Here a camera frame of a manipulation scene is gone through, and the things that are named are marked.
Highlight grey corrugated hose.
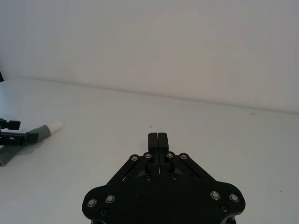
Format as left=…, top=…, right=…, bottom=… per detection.
left=0, top=145, right=22, bottom=168

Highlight grey tube with white tip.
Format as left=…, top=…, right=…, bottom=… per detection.
left=25, top=120, right=64, bottom=146

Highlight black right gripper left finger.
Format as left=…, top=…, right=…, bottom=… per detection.
left=107, top=132, right=160, bottom=188

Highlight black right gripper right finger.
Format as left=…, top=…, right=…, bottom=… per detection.
left=158, top=132, right=217, bottom=186

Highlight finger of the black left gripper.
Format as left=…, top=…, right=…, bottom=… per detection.
left=0, top=118, right=21, bottom=132
left=0, top=131, right=27, bottom=147

